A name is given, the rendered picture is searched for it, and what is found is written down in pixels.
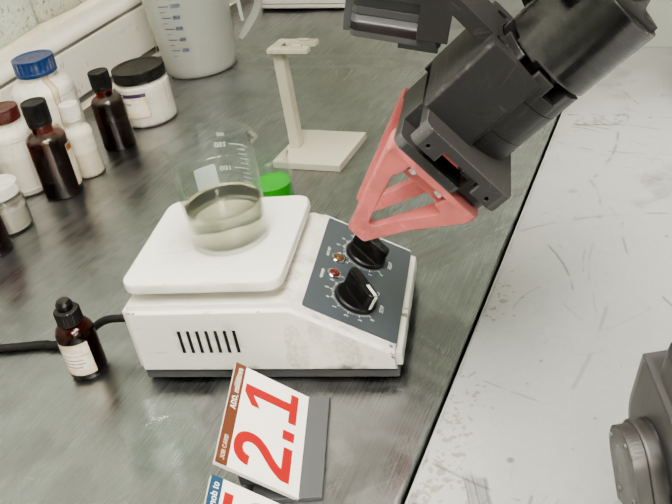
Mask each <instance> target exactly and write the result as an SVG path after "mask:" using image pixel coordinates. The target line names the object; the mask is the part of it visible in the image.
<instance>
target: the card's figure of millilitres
mask: <svg viewBox="0 0 672 504"><path fill-rule="evenodd" d="M301 399H302V396H301V395H299V394H297V393H295V392H293V391H291V390H288V389H286V388H284V387H282V386H280V385H278V384H276V383H274V382H272V381H270V380H268V379H266V378H264V377H261V376H259V375H257V374H255V373H253V372H251V371H249V370H247V369H246V373H245V378H244V383H243V388H242V393H241V397H240V402H239V407H238V412H237V417H236V422H235V427H234V432H233V437H232V442H231V447H230V452H229V457H228V461H227V462H228V463H230V464H232V465H235V466H237V467H239V468H241V469H244V470H246V471H248V472H250V473H253V474H255V475H257V476H259V477H262V478H264V479H266V480H268V481H271V482H273V483H275V484H277V485H279V486H282V487H284V488H286V489H288V490H291V486H292V477H293V469H294V460H295V451H296V442H297V434H298V425H299V416H300V408H301Z"/></svg>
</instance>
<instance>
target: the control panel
mask: <svg viewBox="0 0 672 504"><path fill-rule="evenodd" d="M348 226H349V225H346V224H344V223H341V222H339V221H337V220H334V219H332V218H329V220H328V223H327V226H326V229H325V232H324V236H323V239H322V242H321V245H320V248H319V251H318V254H317V257H316V260H315V264H314V267H313V270H312V273H311V276H310V279H309V282H308V285H307V288H306V292H305V295H304V298H303V301H302V305H303V306H304V307H306V308H309V309H311V310H313V311H316V312H318V313H321V314H323V315H326V316H328V317H330V318H333V319H335V320H338V321H340V322H342V323H345V324H347V325H350V326H352V327H355V328H357V329H359V330H362V331H364V332H367V333H369V334H372V335H374V336H376V337H379V338H381V339H384V340H386V341H389V342H391V343H395V344H397V340H398V333H399V327H400V321H401V314H402V308H403V302H404V295H405V289H406V283H407V276H408V270H409V264H410V257H411V252H410V251H408V250H405V249H403V248H401V247H398V246H396V245H393V244H391V243H389V242H386V241H384V240H382V239H379V238H378V239H379V240H380V241H381V242H382V243H383V244H385V245H386V246H387V247H388V248H389V250H390V252H389V254H388V256H387V258H386V262H385V264H384V266H383V267H382V268H380V269H376V270H372V269H367V268H364V267H361V266H360V265H358V264H356V263H355V262H354V261H353V260H352V259H351V258H350V257H349V255H348V254H347V246H348V244H349V243H350V242H351V241H352V240H353V236H354V233H353V232H352V231H350V230H349V228H348ZM337 253H339V254H341V255H343V257H344V260H343V261H339V260H337V259H336V258H335V257H334V255H335V254H337ZM352 267H357V268H359V269H360V270H361V271H362V273H363V274H364V275H365V277H366V278H367V280H368V281H369V282H370V284H371V285H372V286H373V288H374V289H375V290H376V292H377V293H378V298H377V306H376V308H375V310H374V311H373V312H372V313H370V314H365V315H363V314H356V313H353V312H351V311H349V310H347V309H346V308H344V307H343V306H342V305H341V304H340V303H339V302H338V300H337V299H336V296H335V289H336V287H337V285H338V284H339V283H341V282H343V281H344V280H345V278H346V276H347V274H348V272H349V270H350V268H352ZM332 268H335V269H337V270H338V271H339V272H340V275H339V276H334V275H332V274H331V273H330V269H332Z"/></svg>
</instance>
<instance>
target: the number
mask: <svg viewBox="0 0 672 504"><path fill-rule="evenodd" d="M219 504H271V503H269V502H267V501H264V500H262V499H260V498H258V497H255V496H253V495H251V494H248V493H246V492H244V491H242V490H239V489H237V488H235V487H233V486H230V485H228V484H226V483H223V485H222V490H221V495H220V500H219Z"/></svg>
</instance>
